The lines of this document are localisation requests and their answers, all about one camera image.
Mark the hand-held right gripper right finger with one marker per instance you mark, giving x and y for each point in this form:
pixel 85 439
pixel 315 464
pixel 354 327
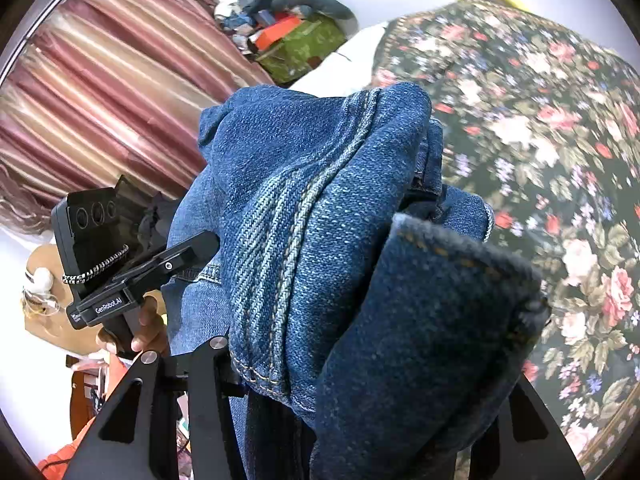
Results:
pixel 530 440

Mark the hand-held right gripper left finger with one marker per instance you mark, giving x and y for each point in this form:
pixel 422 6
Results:
pixel 215 375

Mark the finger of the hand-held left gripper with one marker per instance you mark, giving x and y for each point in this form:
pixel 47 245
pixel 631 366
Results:
pixel 175 257

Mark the blue denim jeans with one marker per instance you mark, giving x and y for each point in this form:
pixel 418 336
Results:
pixel 300 185

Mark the person's left hand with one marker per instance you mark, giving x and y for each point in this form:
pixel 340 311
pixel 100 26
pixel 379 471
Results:
pixel 150 332

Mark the small white object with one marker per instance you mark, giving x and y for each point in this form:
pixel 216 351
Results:
pixel 39 280

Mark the tan round hat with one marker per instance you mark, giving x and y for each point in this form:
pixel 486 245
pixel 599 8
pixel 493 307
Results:
pixel 50 320

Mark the striped red cream curtain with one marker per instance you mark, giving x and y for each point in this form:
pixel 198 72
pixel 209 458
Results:
pixel 100 85

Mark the orange garment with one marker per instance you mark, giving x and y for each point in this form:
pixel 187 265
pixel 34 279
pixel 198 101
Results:
pixel 60 460

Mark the orange box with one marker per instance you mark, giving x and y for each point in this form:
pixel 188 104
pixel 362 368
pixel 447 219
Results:
pixel 275 32

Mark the pile of small clutter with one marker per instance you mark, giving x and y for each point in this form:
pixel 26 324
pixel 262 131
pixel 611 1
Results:
pixel 240 15

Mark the white cloth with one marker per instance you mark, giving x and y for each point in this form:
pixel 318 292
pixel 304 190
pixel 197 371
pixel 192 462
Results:
pixel 345 60

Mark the grey stuffed tube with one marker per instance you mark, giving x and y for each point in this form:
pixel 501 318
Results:
pixel 320 2

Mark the floral bed blanket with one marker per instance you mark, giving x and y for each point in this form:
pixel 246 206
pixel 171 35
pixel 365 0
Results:
pixel 550 110

